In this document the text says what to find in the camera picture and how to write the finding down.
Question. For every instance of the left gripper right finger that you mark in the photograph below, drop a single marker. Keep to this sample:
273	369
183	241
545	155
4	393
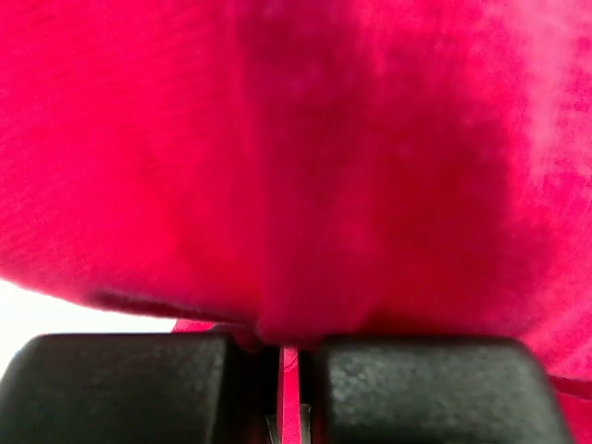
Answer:
432	390

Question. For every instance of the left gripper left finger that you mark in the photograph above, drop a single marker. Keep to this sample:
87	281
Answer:
138	388

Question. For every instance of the red t shirt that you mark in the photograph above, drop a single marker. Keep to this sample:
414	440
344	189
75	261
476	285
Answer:
308	168

